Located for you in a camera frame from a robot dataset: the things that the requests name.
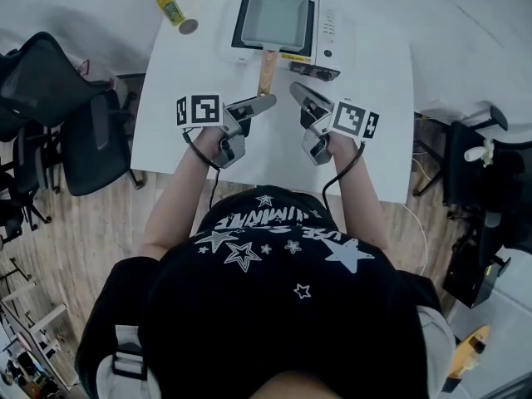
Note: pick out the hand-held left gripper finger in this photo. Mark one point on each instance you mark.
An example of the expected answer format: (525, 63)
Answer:
(262, 101)

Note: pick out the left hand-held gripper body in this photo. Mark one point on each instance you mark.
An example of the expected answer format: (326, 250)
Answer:
(203, 109)

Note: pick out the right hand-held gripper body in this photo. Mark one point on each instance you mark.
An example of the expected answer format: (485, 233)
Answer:
(353, 119)

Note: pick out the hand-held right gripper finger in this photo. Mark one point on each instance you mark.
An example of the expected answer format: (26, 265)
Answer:
(311, 94)

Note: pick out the white induction stove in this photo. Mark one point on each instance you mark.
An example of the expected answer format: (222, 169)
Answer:
(332, 23)

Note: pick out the grey square frying pan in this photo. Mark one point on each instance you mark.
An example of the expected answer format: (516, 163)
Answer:
(274, 17)

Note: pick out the person's right forearm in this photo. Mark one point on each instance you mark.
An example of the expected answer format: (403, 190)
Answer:
(359, 198)

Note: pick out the person's left forearm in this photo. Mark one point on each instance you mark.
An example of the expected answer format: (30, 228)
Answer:
(178, 198)

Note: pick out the yellow oil bottle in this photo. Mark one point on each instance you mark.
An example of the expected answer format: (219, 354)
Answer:
(169, 7)

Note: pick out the black padded office chair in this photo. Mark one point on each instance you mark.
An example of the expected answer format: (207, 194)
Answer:
(93, 148)

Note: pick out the black office chair with armrest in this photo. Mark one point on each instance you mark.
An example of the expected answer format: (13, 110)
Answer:
(478, 181)

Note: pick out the black mesh office chair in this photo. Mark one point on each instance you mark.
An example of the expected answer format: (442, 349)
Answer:
(39, 79)

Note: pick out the black wheeled chair base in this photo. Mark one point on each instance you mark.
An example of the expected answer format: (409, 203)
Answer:
(25, 189)

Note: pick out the black floor device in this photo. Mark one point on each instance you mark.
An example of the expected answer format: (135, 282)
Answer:
(478, 272)

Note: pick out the black star print shirt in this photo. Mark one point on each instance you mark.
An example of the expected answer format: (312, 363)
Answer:
(270, 306)

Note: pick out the yellow wooden board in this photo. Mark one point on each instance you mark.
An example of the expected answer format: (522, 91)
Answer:
(467, 351)

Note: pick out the metal storage rack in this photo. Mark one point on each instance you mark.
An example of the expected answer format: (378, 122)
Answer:
(29, 339)

